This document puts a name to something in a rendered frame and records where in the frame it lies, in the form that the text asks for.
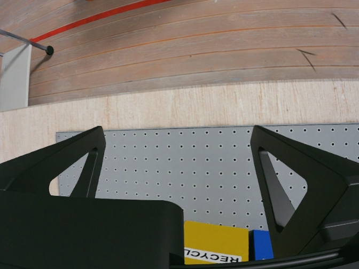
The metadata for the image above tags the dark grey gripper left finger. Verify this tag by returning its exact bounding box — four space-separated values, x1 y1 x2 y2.
0 126 106 198

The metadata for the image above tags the grey perforated base plate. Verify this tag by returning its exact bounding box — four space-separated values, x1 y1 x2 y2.
95 122 359 259

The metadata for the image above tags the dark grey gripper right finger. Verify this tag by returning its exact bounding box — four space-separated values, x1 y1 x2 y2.
250 125 359 258

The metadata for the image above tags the blue open-top bin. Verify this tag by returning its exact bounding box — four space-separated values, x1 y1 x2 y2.
249 230 274 261

